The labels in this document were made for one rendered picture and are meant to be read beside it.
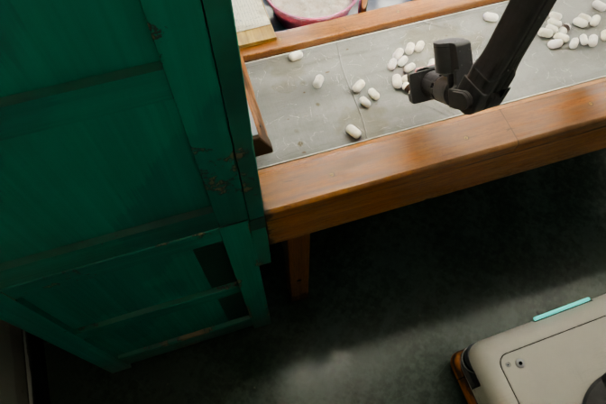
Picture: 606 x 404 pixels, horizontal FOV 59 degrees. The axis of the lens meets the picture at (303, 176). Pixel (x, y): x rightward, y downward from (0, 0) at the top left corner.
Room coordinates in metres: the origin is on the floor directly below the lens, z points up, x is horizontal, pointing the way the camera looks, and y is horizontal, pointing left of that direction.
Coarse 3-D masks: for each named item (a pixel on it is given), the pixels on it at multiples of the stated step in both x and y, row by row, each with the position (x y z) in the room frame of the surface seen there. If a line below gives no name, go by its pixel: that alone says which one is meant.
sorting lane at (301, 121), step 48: (576, 0) 1.09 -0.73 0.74; (336, 48) 0.92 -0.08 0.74; (384, 48) 0.92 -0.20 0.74; (432, 48) 0.92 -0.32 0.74; (480, 48) 0.92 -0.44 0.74; (528, 48) 0.92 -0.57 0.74; (576, 48) 0.92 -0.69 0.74; (288, 96) 0.77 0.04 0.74; (336, 96) 0.77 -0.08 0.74; (384, 96) 0.77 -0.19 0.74; (528, 96) 0.77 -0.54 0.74; (288, 144) 0.64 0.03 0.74; (336, 144) 0.64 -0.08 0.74
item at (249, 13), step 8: (232, 0) 1.05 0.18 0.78; (240, 0) 1.05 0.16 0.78; (248, 0) 1.05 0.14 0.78; (256, 0) 1.05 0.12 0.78; (240, 8) 1.02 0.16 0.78; (248, 8) 1.02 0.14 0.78; (256, 8) 1.02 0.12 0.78; (240, 16) 0.99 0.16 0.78; (248, 16) 0.99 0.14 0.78; (256, 16) 0.99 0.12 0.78; (264, 16) 0.99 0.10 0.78; (240, 24) 0.96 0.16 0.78; (248, 24) 0.96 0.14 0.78; (256, 24) 0.96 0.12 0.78; (264, 24) 0.96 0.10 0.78
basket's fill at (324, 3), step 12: (276, 0) 1.10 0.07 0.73; (288, 0) 1.09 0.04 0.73; (300, 0) 1.09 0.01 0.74; (312, 0) 1.10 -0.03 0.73; (324, 0) 1.09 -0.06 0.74; (336, 0) 1.09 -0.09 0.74; (348, 0) 1.10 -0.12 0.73; (288, 12) 1.05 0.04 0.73; (300, 12) 1.06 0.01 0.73; (312, 12) 1.05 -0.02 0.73; (324, 12) 1.05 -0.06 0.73; (336, 12) 1.06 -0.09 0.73
